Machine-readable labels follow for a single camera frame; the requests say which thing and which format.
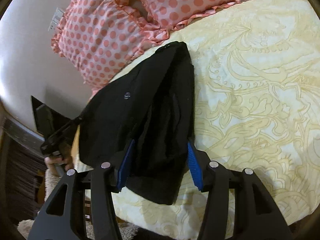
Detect black pants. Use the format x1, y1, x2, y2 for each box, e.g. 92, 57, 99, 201
79, 42, 194, 205

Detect person's left hand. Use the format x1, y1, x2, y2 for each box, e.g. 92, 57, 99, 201
44, 143, 74, 176

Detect beige fluffy rug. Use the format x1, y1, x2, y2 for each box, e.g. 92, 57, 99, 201
17, 169, 138, 239

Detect yellow floral bedsheet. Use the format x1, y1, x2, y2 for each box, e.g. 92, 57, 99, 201
72, 0, 320, 240

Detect left polka dot pillow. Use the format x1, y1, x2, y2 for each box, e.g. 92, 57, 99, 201
51, 0, 169, 93

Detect white wall switch plate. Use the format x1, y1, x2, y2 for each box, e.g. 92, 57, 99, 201
48, 8, 65, 32

